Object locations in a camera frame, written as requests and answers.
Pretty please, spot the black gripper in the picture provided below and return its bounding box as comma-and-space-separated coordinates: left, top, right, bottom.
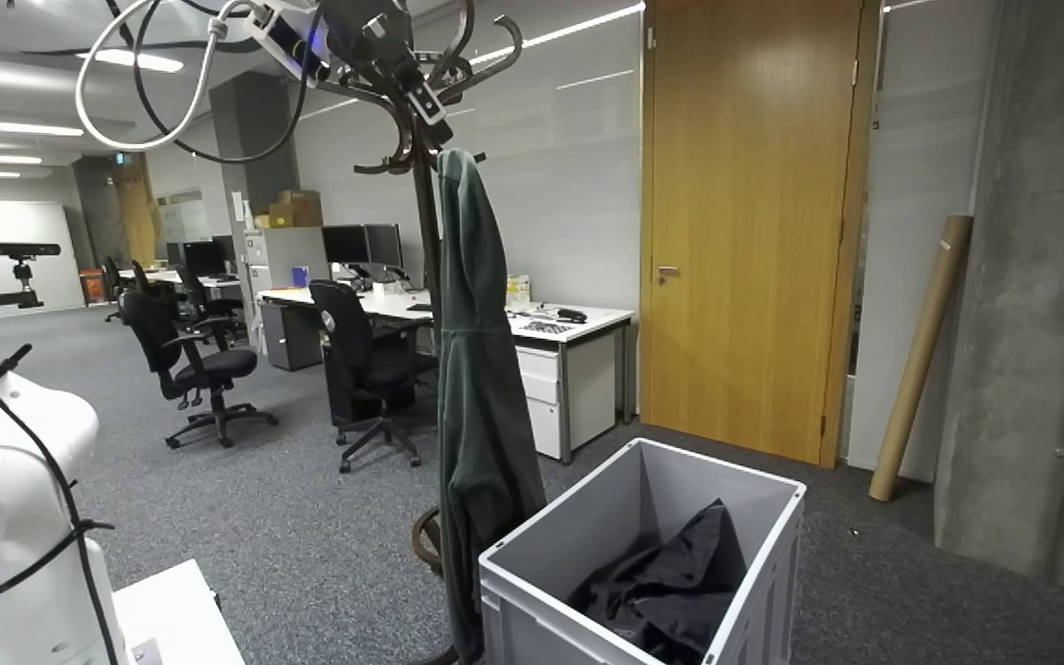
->
314, 0, 458, 154

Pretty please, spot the dark wooden coat stand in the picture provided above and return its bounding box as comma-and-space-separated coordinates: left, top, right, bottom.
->
268, 0, 523, 665

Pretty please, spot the grey plastic laundry box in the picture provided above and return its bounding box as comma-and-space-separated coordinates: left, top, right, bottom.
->
478, 437, 810, 665

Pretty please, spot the grey keyboard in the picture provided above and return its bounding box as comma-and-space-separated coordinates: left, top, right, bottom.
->
511, 315, 579, 340

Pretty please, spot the black office chair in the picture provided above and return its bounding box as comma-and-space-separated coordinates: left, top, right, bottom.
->
308, 277, 427, 480
106, 270, 281, 451

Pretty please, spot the long ceiling light strip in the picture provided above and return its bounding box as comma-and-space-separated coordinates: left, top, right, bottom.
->
71, 44, 188, 79

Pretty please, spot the dark green jacket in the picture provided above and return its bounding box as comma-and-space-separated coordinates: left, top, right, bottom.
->
427, 149, 552, 665

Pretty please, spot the white desk with drawers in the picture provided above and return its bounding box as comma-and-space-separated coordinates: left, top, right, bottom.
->
255, 283, 635, 464

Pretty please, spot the light wooden door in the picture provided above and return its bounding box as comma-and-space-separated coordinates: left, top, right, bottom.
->
635, 0, 884, 472

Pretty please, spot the black garment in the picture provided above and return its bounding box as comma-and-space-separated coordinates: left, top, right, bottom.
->
564, 496, 750, 665

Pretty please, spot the brown cardboard tube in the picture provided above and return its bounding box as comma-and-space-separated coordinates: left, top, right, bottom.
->
866, 214, 975, 505

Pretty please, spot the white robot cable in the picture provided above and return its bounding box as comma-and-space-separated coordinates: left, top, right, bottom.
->
71, 0, 255, 160

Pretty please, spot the black camera stand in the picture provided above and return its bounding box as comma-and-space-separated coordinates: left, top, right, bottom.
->
0, 238, 68, 379

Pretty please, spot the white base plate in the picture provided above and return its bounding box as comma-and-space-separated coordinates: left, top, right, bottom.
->
106, 558, 247, 665

